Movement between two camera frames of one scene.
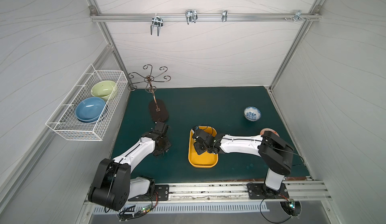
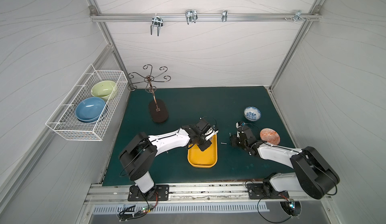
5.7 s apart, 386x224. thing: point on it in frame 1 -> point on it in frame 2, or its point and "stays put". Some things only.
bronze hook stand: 158,109 stays put
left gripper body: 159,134 -> 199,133
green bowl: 103,89 stays put
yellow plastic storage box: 205,160 stays put
